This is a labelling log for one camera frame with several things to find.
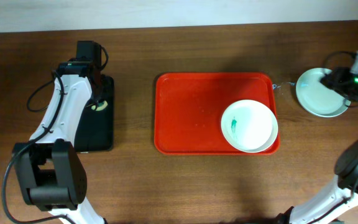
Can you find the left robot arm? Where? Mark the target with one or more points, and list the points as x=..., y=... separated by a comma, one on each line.
x=50, y=174

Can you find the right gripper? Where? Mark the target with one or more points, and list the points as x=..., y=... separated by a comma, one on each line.
x=331, y=78

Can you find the white plate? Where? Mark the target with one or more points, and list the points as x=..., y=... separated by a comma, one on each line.
x=249, y=126

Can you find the mint green plate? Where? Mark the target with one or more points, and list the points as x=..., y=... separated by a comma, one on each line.
x=316, y=98

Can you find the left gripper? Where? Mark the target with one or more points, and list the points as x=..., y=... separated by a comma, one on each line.
x=95, y=137

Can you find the green yellow sponge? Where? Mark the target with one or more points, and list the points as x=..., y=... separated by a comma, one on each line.
x=99, y=106

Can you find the red plastic tray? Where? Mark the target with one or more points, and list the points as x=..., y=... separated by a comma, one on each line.
x=189, y=107

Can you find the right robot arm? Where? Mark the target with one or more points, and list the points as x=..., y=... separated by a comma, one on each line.
x=341, y=194

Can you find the black plastic tray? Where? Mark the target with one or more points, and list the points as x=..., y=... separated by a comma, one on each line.
x=95, y=131

